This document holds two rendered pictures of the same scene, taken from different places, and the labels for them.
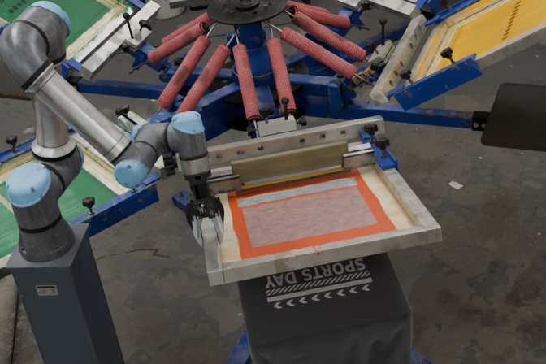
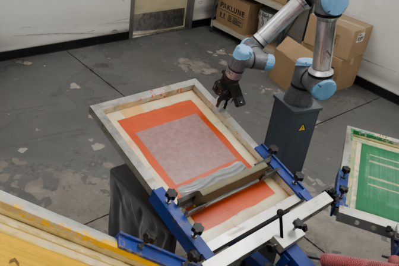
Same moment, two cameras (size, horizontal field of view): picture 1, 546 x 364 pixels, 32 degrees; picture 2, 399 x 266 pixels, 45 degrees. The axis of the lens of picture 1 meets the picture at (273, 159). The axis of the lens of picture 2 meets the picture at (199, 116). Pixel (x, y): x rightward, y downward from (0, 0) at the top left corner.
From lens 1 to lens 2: 3.66 m
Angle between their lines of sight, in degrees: 106
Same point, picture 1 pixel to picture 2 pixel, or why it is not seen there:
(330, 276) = not seen: hidden behind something
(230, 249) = (207, 112)
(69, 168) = (306, 79)
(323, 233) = (163, 124)
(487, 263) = not seen: outside the picture
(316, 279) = not seen: hidden behind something
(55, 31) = not seen: outside the picture
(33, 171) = (308, 61)
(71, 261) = (275, 95)
